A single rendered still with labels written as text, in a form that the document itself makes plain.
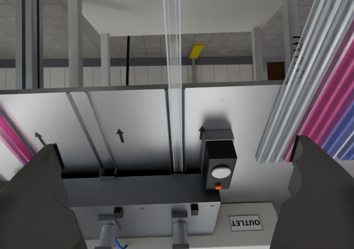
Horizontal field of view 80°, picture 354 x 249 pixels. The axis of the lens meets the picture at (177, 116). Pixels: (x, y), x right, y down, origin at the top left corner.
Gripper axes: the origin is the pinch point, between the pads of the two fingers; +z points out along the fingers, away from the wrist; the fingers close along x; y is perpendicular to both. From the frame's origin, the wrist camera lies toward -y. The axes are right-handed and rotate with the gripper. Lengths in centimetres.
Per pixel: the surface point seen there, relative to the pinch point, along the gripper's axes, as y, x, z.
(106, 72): 18, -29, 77
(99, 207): 18.6, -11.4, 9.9
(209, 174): 13.1, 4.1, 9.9
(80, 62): 8, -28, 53
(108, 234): 23.1, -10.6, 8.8
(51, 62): 64, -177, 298
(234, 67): 83, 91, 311
